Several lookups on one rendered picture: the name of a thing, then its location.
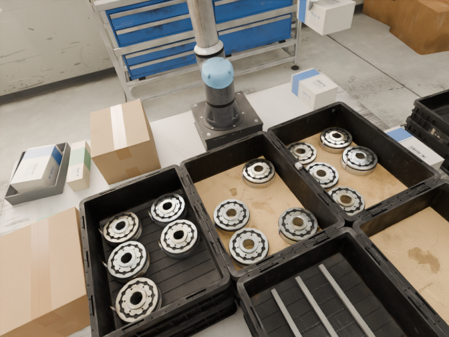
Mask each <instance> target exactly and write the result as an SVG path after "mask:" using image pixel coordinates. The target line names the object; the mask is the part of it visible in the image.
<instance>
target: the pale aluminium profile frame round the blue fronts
mask: <svg viewBox="0 0 449 337"><path fill-rule="evenodd" d="M86 1H87V2H88V5H89V7H90V10H91V12H92V15H93V16H94V19H95V22H96V24H97V26H98V29H99V31H100V34H101V36H102V39H103V41H104V43H105V45H106V48H107V51H108V53H109V55H110V58H111V60H112V63H113V65H114V67H115V69H116V72H117V75H118V77H119V79H120V81H121V84H122V87H123V89H124V91H125V93H126V96H127V98H128V101H129V102H131V101H134V100H138V99H140V100H141V102H145V101H148V100H152V99H155V98H159V97H163V96H167V95H170V94H174V93H177V92H181V91H184V90H189V89H191V88H195V87H199V86H203V85H204V84H203V82H202V80H199V81H195V82H191V83H188V84H184V85H181V86H177V87H173V88H169V89H166V90H162V91H159V92H155V93H151V94H147V95H144V96H140V97H135V96H133V94H132V88H133V87H135V86H140V85H143V84H147V83H150V82H155V81H158V80H163V79H165V78H170V77H172V76H177V75H180V74H185V73H188V72H192V71H195V70H199V68H198V66H197V64H194V65H191V66H186V67H183V68H179V69H176V70H171V71H168V72H164V73H161V74H156V75H153V76H148V77H145V76H144V77H142V78H138V80H133V81H132V80H131V78H129V77H130V75H129V72H128V69H127V67H126V64H125V62H124V59H123V57H122V55H124V54H127V53H132V52H135V51H140V50H143V49H147V48H150V47H155V46H158V45H163V44H166V43H171V42H174V41H179V40H183V39H188V38H191V37H195V35H194V30H189V31H184V32H181V33H176V34H173V35H167V36H164V37H159V38H156V39H151V40H148V41H143V42H140V43H135V44H132V45H127V46H124V47H119V46H118V43H117V41H116V38H115V36H114V33H113V31H112V28H111V25H110V22H109V20H108V17H107V15H106V12H105V11H101V12H100V13H101V14H102V17H103V20H104V24H103V23H102V20H101V18H100V15H99V13H98V12H97V10H96V7H95V3H94V0H86ZM297 5H298V0H297V4H295V5H290V6H287V7H282V8H279V9H274V10H271V11H266V12H262V13H258V14H254V15H250V16H246V17H242V18H238V19H234V20H230V21H225V22H222V23H217V24H216V30H217V31H220V30H223V29H228V28H231V27H236V26H239V25H244V24H247V23H252V22H255V21H260V20H263V19H268V18H271V17H276V16H279V15H284V14H287V13H292V12H295V11H296V22H295V23H294V24H291V28H294V27H295V34H294V33H292V32H291V38H290V39H288V40H282V41H277V42H275V43H273V44H271V43H270V44H267V45H265V46H263V47H258V48H255V49H250V50H247V51H242V52H240V53H235V54H232V55H231V54H229V55H226V56H225V58H226V59H227V60H228V61H233V60H237V59H241V58H245V57H248V56H251V55H255V54H258V53H263V52H266V51H271V50H273V49H278V48H282V49H283V50H284V51H285V52H287V53H288V54H289V56H287V57H283V58H279V59H276V60H272V61H269V62H265V63H261V64H257V65H254V66H250V67H247V68H243V69H239V70H235V71H234V77H235V76H239V75H242V74H247V73H249V72H253V71H257V70H261V69H264V68H268V67H271V66H276V65H279V64H283V63H286V62H290V61H293V64H294V66H291V69H292V70H298V69H299V66H296V64H298V61H299V45H300V37H301V21H300V20H298V19H297ZM92 6H93V8H94V11H95V13H94V11H93V9H92ZM105 28H107V30H108V33H109V34H110V37H111V40H112V43H113V45H114V48H115V49H113V48H112V45H111V43H110V40H109V38H108V35H107V33H106V30H105ZM293 44H294V50H292V49H291V48H290V47H289V46H288V45H293ZM116 56H117V57H118V60H117V58H116Z"/></svg>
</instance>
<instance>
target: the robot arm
mask: <svg viewBox="0 0 449 337"><path fill-rule="evenodd" d="M318 1H319V0H308V8H307V9H308V11H309V10H310V8H311V7H312V5H313V2H318ZM186 2H187V5H188V10H189V13H190V18H191V22H192V27H193V30H194V35H195V39H196V46H195V48H194V52H195V55H196V62H197V66H198V68H199V71H200V74H201V78H202V82H203V84H204V91H205V96H206V106H205V110H204V119H205V120H206V122H207V123H208V124H210V125H211V126H216V127H226V126H230V125H232V124H234V123H235V122H237V121H238V119H239V118H240V109H239V106H238V104H237V102H236V100H235V85H234V70H233V66H232V64H231V63H230V61H228V60H227V59H226V58H225V50H224V46H223V42H222V41H221V40H219V39H218V34H217V30H216V23H215V18H214V11H213V7H212V0H186Z"/></svg>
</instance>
